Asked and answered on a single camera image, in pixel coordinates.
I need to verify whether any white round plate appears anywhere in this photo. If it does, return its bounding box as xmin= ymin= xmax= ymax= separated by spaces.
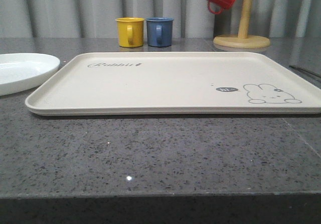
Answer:
xmin=1 ymin=53 xmax=60 ymax=96

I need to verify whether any beige rabbit serving tray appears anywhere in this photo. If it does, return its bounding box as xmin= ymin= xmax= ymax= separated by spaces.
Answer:
xmin=25 ymin=52 xmax=320 ymax=116

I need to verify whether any blue mug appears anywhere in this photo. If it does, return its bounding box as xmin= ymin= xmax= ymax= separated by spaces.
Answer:
xmin=145 ymin=17 xmax=174 ymax=47

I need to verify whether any yellow mug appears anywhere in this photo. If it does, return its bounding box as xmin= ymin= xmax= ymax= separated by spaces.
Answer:
xmin=116 ymin=17 xmax=144 ymax=48

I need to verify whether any wooden mug tree stand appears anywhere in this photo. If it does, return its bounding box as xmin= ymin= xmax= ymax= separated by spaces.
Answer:
xmin=213 ymin=0 xmax=270 ymax=49

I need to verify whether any grey curtain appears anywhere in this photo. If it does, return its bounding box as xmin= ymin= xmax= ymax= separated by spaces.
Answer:
xmin=1 ymin=0 xmax=320 ymax=38

